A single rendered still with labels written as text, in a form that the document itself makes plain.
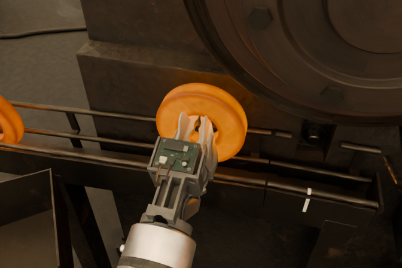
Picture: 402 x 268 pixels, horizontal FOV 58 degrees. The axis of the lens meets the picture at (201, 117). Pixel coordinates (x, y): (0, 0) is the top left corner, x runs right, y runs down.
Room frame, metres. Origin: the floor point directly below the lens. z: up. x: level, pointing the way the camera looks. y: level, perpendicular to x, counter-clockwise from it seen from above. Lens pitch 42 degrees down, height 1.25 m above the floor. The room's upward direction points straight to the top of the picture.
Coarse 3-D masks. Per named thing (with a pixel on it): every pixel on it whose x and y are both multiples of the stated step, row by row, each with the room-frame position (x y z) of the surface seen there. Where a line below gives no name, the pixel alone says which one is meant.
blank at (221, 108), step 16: (176, 96) 0.45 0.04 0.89; (192, 96) 0.44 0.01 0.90; (208, 96) 0.44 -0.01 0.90; (224, 96) 0.45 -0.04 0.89; (160, 112) 0.46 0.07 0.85; (176, 112) 0.45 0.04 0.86; (192, 112) 0.44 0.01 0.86; (208, 112) 0.44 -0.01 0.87; (224, 112) 0.43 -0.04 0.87; (240, 112) 0.44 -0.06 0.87; (160, 128) 0.46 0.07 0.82; (176, 128) 0.45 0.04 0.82; (224, 128) 0.43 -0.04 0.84; (240, 128) 0.42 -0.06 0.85; (224, 144) 0.43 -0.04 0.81; (240, 144) 0.42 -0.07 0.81; (224, 160) 0.43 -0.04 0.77
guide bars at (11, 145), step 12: (0, 144) 0.56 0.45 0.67; (12, 144) 0.56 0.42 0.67; (60, 156) 0.53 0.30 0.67; (72, 156) 0.52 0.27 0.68; (84, 156) 0.51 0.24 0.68; (96, 156) 0.51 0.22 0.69; (144, 168) 0.48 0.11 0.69; (228, 180) 0.43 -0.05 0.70; (240, 180) 0.43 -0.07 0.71; (252, 180) 0.43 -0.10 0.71; (264, 180) 0.43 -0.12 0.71; (264, 192) 0.42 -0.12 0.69; (300, 192) 0.40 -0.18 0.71; (312, 192) 0.40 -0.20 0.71; (324, 192) 0.40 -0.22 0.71; (360, 204) 0.38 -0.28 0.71; (372, 204) 0.37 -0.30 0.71
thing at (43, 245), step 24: (0, 192) 0.41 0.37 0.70; (24, 192) 0.43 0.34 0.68; (48, 192) 0.44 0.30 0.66; (0, 216) 0.40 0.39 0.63; (24, 216) 0.42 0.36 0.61; (48, 216) 0.42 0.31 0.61; (0, 240) 0.37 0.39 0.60; (24, 240) 0.37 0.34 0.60; (48, 240) 0.37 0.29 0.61; (0, 264) 0.32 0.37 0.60; (24, 264) 0.32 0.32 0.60; (48, 264) 0.32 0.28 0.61; (72, 264) 0.31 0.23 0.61
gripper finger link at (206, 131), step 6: (204, 120) 0.40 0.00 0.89; (210, 120) 0.44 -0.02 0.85; (204, 126) 0.39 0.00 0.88; (210, 126) 0.43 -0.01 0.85; (204, 132) 0.39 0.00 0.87; (210, 132) 0.42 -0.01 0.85; (204, 138) 0.39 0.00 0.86; (210, 138) 0.41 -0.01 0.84; (204, 144) 0.39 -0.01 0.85; (210, 144) 0.40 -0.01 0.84
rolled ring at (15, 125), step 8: (0, 96) 0.61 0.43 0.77; (0, 104) 0.59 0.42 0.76; (8, 104) 0.61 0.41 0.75; (0, 112) 0.58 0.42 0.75; (8, 112) 0.59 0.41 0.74; (16, 112) 0.60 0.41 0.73; (0, 120) 0.58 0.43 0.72; (8, 120) 0.58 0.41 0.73; (16, 120) 0.59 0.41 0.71; (8, 128) 0.58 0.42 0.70; (16, 128) 0.58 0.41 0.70; (0, 136) 0.61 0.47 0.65; (8, 136) 0.58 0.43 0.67; (16, 136) 0.58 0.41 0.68
